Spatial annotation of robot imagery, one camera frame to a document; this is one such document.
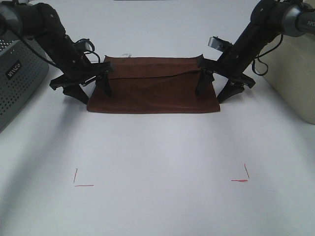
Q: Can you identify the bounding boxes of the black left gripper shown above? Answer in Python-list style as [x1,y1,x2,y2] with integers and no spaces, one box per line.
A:
[50,55,114,105]

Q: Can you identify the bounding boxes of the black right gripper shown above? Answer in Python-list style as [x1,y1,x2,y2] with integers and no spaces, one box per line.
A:
[195,44,254,104]

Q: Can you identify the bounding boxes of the brown towel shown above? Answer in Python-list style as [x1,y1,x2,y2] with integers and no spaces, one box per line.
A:
[87,55,220,114]

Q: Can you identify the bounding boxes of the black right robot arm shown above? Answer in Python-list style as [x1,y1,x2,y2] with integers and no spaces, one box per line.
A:
[195,0,315,103]

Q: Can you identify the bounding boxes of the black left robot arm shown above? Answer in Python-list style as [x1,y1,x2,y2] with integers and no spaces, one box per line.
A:
[0,0,114,104]

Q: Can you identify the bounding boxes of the grey perforated plastic basket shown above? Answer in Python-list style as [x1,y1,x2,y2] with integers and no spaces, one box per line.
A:
[0,39,49,130]

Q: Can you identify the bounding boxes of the beige plastic storage bin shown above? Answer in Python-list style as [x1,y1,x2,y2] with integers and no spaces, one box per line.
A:
[262,33,315,124]

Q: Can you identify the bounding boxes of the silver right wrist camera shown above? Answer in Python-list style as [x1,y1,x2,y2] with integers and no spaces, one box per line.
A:
[208,36,233,52]

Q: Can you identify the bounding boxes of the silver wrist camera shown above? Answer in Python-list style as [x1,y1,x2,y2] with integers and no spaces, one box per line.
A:
[74,38,95,52]
[208,36,233,52]

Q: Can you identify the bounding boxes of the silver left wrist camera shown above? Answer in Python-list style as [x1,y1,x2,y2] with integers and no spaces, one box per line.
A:
[74,38,95,52]

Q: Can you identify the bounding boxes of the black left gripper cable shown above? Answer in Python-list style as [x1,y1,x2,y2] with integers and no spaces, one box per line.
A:
[0,17,101,68]

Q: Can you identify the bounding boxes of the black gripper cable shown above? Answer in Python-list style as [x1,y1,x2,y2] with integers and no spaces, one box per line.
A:
[251,31,284,76]
[0,17,101,68]

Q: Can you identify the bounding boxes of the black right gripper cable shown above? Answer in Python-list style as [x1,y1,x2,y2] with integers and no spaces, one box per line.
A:
[251,31,284,76]

